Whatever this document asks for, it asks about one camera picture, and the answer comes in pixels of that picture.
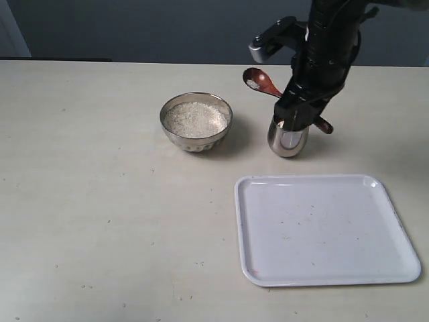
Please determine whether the white plastic tray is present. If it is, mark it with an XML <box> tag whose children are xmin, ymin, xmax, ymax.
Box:
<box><xmin>235</xmin><ymin>174</ymin><xmax>422</xmax><ymax>288</ymax></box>

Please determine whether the steel bowl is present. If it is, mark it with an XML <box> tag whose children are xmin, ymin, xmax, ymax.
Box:
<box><xmin>160</xmin><ymin>92</ymin><xmax>233</xmax><ymax>153</ymax></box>

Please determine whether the shiny steel cup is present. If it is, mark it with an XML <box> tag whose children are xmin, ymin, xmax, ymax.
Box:
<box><xmin>267</xmin><ymin>116</ymin><xmax>309</xmax><ymax>158</ymax></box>

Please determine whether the white rice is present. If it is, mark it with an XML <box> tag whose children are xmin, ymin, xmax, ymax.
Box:
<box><xmin>164</xmin><ymin>102</ymin><xmax>228</xmax><ymax>139</ymax></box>

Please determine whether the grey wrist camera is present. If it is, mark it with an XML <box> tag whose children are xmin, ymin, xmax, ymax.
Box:
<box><xmin>249</xmin><ymin>16</ymin><xmax>307</xmax><ymax>63</ymax></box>

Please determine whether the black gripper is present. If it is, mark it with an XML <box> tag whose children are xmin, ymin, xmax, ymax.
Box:
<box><xmin>274</xmin><ymin>19</ymin><xmax>361</xmax><ymax>129</ymax></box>

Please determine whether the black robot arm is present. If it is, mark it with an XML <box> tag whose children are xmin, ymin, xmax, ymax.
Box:
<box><xmin>274</xmin><ymin>1</ymin><xmax>378</xmax><ymax>134</ymax></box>

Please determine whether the dark wooden spoon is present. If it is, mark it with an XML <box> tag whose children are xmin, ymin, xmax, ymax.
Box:
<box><xmin>243</xmin><ymin>67</ymin><xmax>334</xmax><ymax>134</ymax></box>

